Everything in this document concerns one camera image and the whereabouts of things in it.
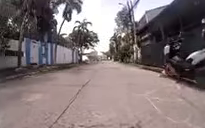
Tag dark building with fence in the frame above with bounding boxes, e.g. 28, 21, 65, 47
135, 0, 205, 68

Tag dirt verge with kerb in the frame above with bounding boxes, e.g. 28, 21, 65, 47
0, 63, 81, 84

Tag raised concrete kerb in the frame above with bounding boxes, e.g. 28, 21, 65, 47
129, 62, 166, 74

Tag palm tree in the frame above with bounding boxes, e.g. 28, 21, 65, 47
69, 18, 100, 63

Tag utility pole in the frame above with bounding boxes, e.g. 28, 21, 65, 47
125, 0, 141, 64

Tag white wall with blue posts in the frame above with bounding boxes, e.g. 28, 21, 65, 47
0, 37, 80, 70

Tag row of trees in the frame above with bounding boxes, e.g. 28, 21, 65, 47
0, 0, 84, 68

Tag grey concrete road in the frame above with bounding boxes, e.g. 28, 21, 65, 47
0, 60, 205, 128

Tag roadside trees and bushes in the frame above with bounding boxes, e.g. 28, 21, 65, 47
108, 4, 138, 64

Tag parked scooter with white cover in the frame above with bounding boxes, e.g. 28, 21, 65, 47
185, 46, 205, 90

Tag parked motorcycle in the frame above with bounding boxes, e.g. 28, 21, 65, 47
163, 35, 197, 81

